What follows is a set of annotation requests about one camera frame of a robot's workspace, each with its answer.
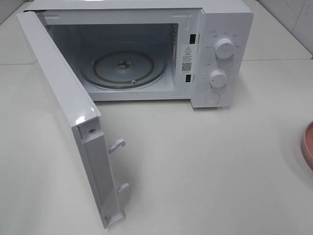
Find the round white door button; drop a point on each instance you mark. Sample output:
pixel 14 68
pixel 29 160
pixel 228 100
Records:
pixel 212 98

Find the white timer knob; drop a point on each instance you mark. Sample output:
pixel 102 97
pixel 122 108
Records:
pixel 217 78

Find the white microwave door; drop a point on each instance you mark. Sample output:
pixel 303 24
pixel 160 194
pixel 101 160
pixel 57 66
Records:
pixel 77 114

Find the pink round plate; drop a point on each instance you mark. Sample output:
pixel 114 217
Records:
pixel 307 145

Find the glass microwave turntable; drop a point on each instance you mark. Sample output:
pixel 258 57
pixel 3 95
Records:
pixel 125 65

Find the white microwave oven body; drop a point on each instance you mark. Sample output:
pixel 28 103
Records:
pixel 185 30

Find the upper white power knob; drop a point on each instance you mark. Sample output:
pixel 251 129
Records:
pixel 224 47

